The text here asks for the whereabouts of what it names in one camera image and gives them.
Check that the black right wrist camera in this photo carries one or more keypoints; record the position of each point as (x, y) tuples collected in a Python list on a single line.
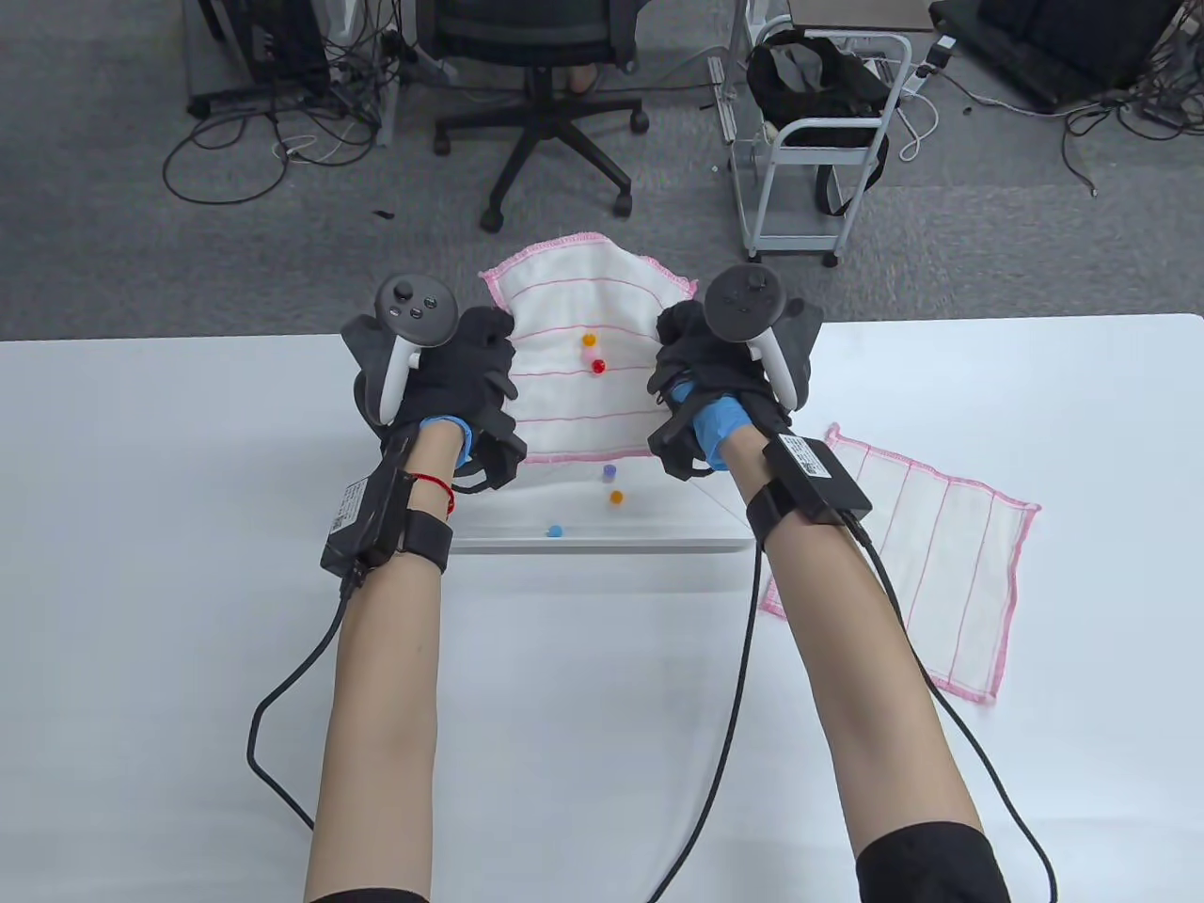
[(677, 442)]

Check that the person's right hand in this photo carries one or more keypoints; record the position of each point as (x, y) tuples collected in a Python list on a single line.
[(705, 367)]

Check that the black wrist box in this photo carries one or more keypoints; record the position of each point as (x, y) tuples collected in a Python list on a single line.
[(362, 527), (814, 475)]

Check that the grey left hand controller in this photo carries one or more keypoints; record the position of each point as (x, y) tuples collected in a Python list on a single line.
[(414, 306)]

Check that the grey hand controller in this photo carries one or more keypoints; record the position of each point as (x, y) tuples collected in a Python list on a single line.
[(743, 296), (414, 306)]

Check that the black office chair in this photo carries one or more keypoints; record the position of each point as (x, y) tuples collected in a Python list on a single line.
[(546, 103)]

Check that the black right wrist box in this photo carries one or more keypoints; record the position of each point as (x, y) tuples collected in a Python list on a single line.
[(814, 475)]

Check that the black flat equipment base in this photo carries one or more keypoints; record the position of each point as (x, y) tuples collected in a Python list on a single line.
[(1063, 47)]

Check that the white plastic tray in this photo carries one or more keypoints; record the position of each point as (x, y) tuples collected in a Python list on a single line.
[(658, 527)]

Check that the black equipment stand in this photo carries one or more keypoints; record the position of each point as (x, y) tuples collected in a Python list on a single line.
[(282, 47)]

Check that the person's right forearm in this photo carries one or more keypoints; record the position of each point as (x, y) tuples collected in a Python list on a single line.
[(865, 677)]

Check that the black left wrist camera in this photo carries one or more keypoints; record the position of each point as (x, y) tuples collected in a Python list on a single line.
[(503, 451)]

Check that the white pink-striped dish cloth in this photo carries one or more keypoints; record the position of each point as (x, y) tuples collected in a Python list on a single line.
[(583, 292), (941, 564)]

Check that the grey right hand controller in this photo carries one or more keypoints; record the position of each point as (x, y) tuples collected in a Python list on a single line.
[(743, 296)]

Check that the white power strip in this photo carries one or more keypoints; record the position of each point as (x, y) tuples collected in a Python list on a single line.
[(720, 99)]

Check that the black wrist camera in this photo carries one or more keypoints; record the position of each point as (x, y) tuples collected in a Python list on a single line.
[(677, 442), (503, 451)]

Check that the black left wrist box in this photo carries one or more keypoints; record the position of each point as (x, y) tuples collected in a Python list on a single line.
[(362, 527)]

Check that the person's left forearm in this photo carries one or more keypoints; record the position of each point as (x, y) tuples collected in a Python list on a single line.
[(386, 677)]

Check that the white metal cart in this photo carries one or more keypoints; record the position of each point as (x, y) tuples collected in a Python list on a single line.
[(800, 240)]

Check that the person's left hand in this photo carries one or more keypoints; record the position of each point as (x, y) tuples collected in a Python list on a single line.
[(451, 376)]

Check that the black bag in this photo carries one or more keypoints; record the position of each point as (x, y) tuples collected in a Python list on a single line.
[(809, 85)]

